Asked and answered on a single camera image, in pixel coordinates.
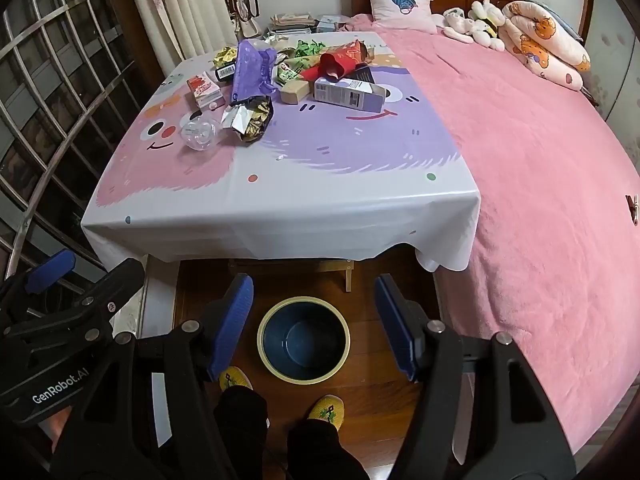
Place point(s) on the purple plastic bag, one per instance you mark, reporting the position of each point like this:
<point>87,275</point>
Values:
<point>252,70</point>

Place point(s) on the small light blue box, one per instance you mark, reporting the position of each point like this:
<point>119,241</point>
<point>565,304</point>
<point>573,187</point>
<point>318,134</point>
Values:
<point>330,24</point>

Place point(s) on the gold foil snack bag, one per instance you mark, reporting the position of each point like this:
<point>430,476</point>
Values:
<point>255,120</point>

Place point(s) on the dark green cream box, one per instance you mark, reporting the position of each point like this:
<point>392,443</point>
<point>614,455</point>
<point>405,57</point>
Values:
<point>226,72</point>

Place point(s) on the metal window grille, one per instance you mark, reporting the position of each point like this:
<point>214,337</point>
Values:
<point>60,85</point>

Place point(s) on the yellow wrapper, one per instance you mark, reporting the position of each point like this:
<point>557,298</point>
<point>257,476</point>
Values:
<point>226,55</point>

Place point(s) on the green paper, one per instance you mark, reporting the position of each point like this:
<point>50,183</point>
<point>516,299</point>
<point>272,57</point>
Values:
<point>310,47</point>

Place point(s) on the person's right leg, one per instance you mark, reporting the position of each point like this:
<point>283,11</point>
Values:
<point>320,455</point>

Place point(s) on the yellow embroidered slipper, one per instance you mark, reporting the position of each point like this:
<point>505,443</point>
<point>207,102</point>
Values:
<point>235,380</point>
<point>326,411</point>

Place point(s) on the folded bear print quilt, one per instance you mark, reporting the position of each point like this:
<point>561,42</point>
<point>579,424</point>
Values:
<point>540,45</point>

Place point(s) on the white plush toy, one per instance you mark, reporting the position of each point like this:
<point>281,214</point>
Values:
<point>487,22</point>
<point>457,22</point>

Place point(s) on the white floral wardrobe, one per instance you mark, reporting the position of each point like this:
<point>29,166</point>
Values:
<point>610,60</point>

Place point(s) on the green cracker packet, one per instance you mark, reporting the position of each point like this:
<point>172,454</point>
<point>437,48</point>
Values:
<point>295,67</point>

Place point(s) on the cream curtain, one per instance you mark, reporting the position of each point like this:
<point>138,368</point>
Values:
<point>170,5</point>

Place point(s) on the purple white carton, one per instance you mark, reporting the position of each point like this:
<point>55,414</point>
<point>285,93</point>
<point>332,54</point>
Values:
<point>350,94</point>

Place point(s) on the pink embroidered pillow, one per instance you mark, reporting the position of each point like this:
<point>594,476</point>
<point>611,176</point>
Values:
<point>400,15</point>

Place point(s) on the person's left leg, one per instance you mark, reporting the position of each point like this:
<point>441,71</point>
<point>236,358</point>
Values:
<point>242,430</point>

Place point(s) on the white paper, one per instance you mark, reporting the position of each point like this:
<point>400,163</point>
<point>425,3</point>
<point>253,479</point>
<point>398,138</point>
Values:
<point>277,42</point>

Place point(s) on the person's leg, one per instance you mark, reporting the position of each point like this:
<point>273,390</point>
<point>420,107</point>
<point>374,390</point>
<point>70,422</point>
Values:
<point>242,430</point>
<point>320,455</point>

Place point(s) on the cartoon printed tablecloth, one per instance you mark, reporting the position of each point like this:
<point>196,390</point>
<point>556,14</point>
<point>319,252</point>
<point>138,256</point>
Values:
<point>310,200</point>

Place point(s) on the pink bed blanket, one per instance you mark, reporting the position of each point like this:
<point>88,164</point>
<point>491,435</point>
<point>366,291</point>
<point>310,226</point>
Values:
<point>525,210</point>

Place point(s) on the stack of books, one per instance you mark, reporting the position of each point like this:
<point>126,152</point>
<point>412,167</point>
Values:
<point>292,22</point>

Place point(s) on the clear plastic cup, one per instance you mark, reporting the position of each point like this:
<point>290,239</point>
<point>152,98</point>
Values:
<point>200,132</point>

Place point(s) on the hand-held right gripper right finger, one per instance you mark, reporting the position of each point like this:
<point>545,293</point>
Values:
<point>395,325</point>

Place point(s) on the red snack bag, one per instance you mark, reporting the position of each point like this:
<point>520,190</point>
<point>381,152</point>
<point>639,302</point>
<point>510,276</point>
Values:
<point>345,55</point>

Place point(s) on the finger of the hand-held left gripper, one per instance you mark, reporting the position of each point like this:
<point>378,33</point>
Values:
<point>50,270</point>
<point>122,277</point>

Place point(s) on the tan box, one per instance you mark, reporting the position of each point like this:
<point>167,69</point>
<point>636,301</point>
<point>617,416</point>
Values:
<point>294,92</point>

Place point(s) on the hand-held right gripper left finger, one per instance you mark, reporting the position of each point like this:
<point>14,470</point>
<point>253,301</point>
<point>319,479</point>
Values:
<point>232,320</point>

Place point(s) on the small red pink box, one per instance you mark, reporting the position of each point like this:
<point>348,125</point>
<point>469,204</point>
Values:
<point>202,89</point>

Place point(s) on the blue trash bin cream rim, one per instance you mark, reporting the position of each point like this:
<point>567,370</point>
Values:
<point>300,340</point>

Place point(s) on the black box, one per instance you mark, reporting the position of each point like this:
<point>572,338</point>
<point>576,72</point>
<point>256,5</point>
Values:
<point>362,75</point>

